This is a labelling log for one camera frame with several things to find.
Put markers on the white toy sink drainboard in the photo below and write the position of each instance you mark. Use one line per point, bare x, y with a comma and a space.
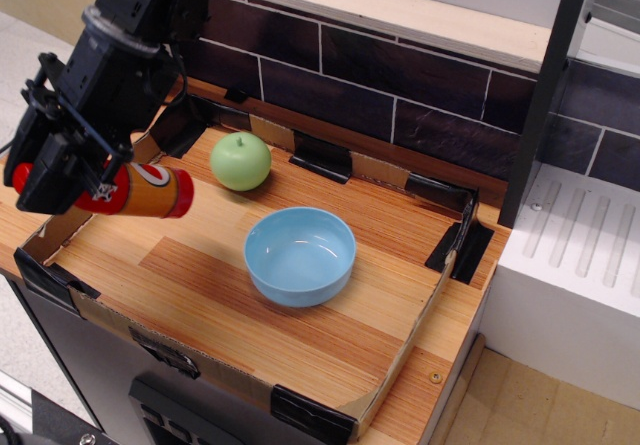
564, 299

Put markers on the cardboard fence with black tape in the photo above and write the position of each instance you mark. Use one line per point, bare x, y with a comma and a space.
137, 310

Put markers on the light blue bowl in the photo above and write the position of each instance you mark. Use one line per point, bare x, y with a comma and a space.
300, 256

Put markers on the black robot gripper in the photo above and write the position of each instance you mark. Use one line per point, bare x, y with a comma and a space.
81, 115

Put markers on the green toy apple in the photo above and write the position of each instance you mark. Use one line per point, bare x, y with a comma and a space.
240, 161

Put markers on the black cabinet post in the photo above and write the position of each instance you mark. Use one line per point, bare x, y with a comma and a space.
564, 42

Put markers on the red hot sauce bottle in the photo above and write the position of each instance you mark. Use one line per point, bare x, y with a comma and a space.
144, 190

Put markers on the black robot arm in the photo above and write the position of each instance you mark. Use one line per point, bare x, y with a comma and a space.
168, 22

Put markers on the wooden shelf ledge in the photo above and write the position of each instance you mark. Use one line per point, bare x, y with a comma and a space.
463, 31

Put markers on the brass screw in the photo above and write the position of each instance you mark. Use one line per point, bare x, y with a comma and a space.
435, 378

